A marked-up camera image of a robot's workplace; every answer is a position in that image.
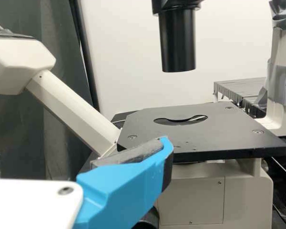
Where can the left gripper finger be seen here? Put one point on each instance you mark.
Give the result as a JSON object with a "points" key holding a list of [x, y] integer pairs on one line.
{"points": [[124, 188]]}

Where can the cream microscope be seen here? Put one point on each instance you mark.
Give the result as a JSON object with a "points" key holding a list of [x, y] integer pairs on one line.
{"points": [[205, 133]]}

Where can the white pipette stand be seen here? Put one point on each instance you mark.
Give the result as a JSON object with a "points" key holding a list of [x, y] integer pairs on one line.
{"points": [[276, 112]]}

